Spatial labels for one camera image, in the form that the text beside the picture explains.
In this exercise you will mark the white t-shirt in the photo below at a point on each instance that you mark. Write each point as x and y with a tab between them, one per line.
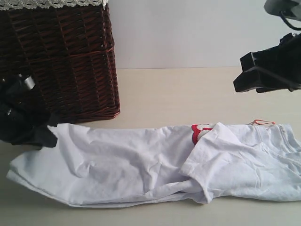
113	168

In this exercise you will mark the grey mesh fabric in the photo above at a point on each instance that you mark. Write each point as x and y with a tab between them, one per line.
33	4

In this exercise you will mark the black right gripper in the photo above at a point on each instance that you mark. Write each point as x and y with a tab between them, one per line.
285	59

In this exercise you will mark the orange garment hang tag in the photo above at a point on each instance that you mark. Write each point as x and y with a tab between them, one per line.
262	123

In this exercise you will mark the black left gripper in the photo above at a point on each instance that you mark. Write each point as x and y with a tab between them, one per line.
20	125

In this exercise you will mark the dark brown wicker basket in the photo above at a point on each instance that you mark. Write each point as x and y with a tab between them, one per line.
69	53

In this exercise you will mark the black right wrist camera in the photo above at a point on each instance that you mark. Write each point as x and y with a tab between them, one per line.
290	8

